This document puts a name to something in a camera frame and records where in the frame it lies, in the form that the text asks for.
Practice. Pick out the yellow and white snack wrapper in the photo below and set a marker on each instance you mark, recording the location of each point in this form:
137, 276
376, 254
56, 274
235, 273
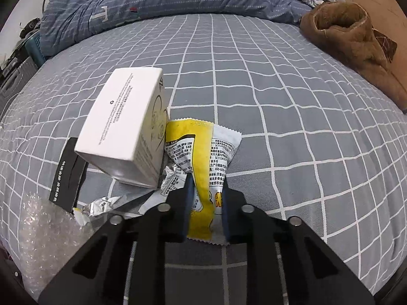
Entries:
200, 152

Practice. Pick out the silver foil wrapper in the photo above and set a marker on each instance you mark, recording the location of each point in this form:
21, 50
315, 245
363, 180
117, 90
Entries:
101, 205

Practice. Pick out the wooden wall panel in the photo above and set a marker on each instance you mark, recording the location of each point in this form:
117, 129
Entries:
381, 3

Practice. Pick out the clear bubble wrap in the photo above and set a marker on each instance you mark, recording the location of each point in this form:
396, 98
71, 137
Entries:
47, 244

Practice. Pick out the white cardboard box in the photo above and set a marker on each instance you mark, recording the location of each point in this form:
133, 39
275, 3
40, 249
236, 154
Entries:
120, 117

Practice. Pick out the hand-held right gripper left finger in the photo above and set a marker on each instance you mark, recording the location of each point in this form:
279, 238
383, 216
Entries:
189, 197

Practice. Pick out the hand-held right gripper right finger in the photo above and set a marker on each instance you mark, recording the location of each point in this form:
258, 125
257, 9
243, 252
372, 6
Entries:
224, 216

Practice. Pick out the brown fleece garment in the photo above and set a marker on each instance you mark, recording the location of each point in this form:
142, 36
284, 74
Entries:
346, 38

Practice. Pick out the grey suitcase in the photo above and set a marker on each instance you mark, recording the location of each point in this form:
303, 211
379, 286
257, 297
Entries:
16, 76

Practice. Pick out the grey checked bed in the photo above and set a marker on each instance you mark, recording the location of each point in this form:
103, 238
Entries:
286, 133

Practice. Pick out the teal plastic box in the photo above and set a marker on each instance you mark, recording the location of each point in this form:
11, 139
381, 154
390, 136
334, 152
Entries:
33, 49

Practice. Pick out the small black box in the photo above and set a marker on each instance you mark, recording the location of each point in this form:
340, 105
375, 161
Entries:
68, 174

